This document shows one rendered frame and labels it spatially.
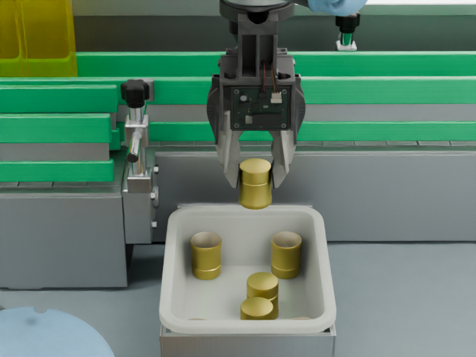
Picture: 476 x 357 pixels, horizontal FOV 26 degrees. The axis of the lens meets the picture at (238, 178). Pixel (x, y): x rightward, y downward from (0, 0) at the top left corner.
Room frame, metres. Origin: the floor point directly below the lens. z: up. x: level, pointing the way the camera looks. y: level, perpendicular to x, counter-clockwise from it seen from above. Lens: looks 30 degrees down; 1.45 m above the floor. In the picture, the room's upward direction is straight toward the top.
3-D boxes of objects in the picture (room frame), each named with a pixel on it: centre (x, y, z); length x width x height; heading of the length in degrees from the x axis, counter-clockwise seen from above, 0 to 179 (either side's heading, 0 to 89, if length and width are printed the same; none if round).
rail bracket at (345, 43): (1.20, -0.13, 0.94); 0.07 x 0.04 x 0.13; 0
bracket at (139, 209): (1.01, 0.11, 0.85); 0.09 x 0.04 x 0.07; 0
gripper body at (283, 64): (0.91, -0.02, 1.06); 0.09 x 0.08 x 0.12; 0
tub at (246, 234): (0.90, -0.01, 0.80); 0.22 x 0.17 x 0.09; 0
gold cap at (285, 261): (0.98, -0.05, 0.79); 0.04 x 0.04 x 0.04
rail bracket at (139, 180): (0.99, 0.11, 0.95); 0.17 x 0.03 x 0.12; 0
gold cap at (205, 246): (0.98, 0.04, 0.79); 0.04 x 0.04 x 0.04
